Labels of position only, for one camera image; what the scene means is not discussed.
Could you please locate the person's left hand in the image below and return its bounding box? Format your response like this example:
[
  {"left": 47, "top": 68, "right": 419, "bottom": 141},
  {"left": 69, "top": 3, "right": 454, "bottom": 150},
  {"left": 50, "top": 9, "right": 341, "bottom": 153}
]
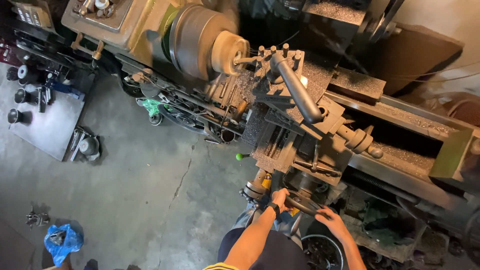
[{"left": 270, "top": 188, "right": 292, "bottom": 214}]

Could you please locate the person's right hand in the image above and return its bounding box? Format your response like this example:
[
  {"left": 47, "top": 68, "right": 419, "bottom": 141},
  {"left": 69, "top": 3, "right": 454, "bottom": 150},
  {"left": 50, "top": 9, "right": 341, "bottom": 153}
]
[{"left": 314, "top": 205, "right": 352, "bottom": 244}]

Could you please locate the black carriage handwheel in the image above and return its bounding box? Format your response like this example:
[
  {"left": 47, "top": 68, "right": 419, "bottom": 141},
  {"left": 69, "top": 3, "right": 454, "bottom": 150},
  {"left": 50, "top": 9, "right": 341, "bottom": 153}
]
[{"left": 283, "top": 189, "right": 331, "bottom": 220}]

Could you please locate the black wrist watch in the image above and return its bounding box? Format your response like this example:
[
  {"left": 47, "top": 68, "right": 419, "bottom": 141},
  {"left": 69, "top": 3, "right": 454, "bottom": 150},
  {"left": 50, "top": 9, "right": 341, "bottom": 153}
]
[{"left": 266, "top": 202, "right": 281, "bottom": 220}]

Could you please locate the blue denim cloth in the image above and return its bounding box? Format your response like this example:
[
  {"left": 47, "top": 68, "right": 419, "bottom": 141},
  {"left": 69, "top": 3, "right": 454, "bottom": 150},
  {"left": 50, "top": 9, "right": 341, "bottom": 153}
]
[{"left": 232, "top": 207, "right": 303, "bottom": 248}]

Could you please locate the person's dark navy clothing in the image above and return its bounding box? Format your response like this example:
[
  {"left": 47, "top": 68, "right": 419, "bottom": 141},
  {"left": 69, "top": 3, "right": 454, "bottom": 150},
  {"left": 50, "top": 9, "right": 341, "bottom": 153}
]
[{"left": 203, "top": 227, "right": 311, "bottom": 270}]

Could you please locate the black bucket of metal scraps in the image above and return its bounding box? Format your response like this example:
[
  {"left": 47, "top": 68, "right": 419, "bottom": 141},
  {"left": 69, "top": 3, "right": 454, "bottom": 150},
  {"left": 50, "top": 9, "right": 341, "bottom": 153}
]
[{"left": 301, "top": 234, "right": 344, "bottom": 270}]

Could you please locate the large metal lathe machine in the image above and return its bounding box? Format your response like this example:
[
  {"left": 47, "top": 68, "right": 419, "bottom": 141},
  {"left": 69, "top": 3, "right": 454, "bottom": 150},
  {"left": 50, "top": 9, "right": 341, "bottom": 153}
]
[{"left": 7, "top": 0, "right": 480, "bottom": 244}]

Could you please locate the heap of metal scrap parts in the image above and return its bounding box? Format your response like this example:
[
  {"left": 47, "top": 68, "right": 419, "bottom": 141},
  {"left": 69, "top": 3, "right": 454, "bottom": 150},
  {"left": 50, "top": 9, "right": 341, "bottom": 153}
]
[{"left": 339, "top": 187, "right": 480, "bottom": 270}]

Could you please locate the black pulley wheel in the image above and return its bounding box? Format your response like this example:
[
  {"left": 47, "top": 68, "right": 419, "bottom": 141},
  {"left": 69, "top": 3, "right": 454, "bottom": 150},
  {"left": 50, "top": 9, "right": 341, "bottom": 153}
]
[{"left": 157, "top": 103, "right": 208, "bottom": 135}]

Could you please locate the green plastic bag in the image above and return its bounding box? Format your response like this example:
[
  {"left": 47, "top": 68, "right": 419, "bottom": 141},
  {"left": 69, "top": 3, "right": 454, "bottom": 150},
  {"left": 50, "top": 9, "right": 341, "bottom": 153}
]
[{"left": 141, "top": 98, "right": 173, "bottom": 118}]

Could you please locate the spinning lathe chuck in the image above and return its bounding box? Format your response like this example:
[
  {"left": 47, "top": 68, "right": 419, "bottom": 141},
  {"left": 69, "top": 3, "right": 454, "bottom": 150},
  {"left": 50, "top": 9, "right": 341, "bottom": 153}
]
[{"left": 168, "top": 3, "right": 251, "bottom": 82}]

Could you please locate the brown cardboard sheet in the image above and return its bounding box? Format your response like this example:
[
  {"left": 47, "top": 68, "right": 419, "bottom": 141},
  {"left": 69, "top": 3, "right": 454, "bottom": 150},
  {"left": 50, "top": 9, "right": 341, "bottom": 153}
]
[{"left": 378, "top": 22, "right": 466, "bottom": 97}]

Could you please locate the round grey metal part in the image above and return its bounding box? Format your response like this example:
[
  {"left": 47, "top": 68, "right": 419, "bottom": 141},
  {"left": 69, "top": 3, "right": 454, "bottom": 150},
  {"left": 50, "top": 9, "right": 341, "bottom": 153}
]
[{"left": 78, "top": 136, "right": 101, "bottom": 157}]

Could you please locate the blue plastic bag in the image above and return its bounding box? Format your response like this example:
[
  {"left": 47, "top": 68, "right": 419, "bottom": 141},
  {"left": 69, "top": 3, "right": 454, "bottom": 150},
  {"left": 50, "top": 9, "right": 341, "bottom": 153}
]
[{"left": 43, "top": 223, "right": 85, "bottom": 268}]

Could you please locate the grey floor board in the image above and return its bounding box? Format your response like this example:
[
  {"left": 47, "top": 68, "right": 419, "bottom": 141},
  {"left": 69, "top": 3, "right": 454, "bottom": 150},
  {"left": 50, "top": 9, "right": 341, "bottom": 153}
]
[{"left": 8, "top": 70, "right": 97, "bottom": 162}]

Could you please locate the small metal clamp part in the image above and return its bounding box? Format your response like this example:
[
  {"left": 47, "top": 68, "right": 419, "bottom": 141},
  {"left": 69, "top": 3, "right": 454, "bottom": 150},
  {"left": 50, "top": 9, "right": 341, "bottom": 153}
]
[{"left": 25, "top": 211, "right": 50, "bottom": 228}]

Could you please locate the black metal cup part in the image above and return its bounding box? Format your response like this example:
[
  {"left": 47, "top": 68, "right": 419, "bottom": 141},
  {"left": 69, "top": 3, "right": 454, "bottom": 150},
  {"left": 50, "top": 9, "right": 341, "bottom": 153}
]
[
  {"left": 16, "top": 64, "right": 34, "bottom": 85},
  {"left": 7, "top": 108, "right": 24, "bottom": 125},
  {"left": 14, "top": 88, "right": 31, "bottom": 105}
]

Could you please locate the lathe control panel box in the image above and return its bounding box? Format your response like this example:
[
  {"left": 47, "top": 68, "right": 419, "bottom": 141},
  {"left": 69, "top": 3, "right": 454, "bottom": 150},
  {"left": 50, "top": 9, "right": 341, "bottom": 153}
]
[{"left": 9, "top": 0, "right": 54, "bottom": 29}]

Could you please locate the cross slide crank handle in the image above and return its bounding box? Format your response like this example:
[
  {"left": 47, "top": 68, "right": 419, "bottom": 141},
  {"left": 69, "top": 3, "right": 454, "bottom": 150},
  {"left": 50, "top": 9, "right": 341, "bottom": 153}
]
[{"left": 335, "top": 124, "right": 384, "bottom": 160}]

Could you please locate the grey tool post lever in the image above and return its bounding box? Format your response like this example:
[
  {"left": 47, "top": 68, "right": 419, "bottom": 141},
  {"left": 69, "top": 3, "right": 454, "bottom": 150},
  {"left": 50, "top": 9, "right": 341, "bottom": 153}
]
[{"left": 268, "top": 52, "right": 329, "bottom": 125}]

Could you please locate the square lathe tool post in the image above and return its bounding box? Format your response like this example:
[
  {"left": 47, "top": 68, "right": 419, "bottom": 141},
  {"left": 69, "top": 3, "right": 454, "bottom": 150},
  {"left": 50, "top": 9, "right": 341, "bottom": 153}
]
[{"left": 253, "top": 43, "right": 307, "bottom": 99}]

